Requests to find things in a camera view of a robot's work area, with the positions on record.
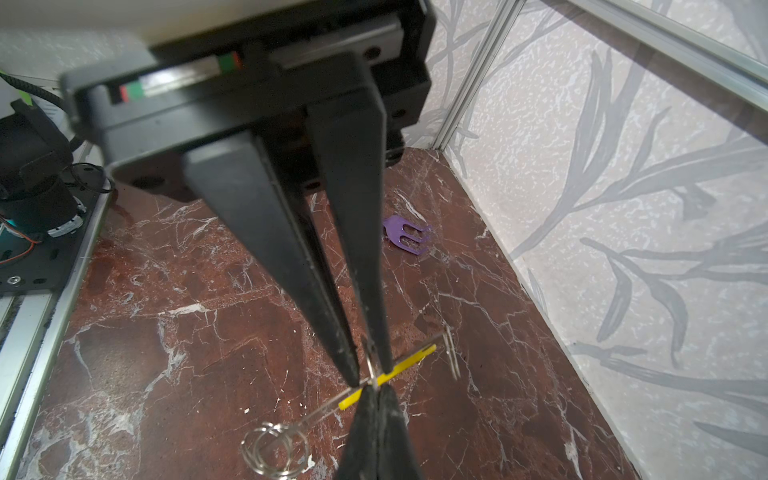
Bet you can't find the purple toy rake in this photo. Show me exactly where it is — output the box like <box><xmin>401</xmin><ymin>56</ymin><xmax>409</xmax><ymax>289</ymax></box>
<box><xmin>382</xmin><ymin>215</ymin><xmax>432</xmax><ymax>256</ymax></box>

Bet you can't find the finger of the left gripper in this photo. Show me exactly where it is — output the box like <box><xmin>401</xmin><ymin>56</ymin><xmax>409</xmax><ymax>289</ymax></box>
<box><xmin>376</xmin><ymin>384</ymin><xmax>424</xmax><ymax>480</ymax></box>
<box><xmin>334</xmin><ymin>386</ymin><xmax>378</xmax><ymax>480</ymax></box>

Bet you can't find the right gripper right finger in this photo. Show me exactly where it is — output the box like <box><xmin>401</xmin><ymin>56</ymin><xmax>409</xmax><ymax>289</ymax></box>
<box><xmin>307</xmin><ymin>89</ymin><xmax>394</xmax><ymax>373</ymax></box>

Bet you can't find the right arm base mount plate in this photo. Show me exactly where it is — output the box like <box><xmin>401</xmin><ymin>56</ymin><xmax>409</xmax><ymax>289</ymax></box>
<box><xmin>1</xmin><ymin>163</ymin><xmax>108</xmax><ymax>295</ymax></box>

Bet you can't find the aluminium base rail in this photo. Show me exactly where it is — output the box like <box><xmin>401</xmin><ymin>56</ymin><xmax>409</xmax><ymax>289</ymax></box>
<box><xmin>0</xmin><ymin>143</ymin><xmax>115</xmax><ymax>480</ymax></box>

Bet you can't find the keyring strap with yellow tag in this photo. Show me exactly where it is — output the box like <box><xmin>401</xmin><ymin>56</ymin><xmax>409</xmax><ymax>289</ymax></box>
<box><xmin>239</xmin><ymin>329</ymin><xmax>463</xmax><ymax>480</ymax></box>

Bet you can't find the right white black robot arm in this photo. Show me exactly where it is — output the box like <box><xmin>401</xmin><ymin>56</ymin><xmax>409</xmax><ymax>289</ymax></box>
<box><xmin>1</xmin><ymin>91</ymin><xmax>394</xmax><ymax>385</ymax></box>

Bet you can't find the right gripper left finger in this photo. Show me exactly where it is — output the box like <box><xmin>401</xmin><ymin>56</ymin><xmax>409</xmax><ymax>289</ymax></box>
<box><xmin>183</xmin><ymin>132</ymin><xmax>360</xmax><ymax>386</ymax></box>

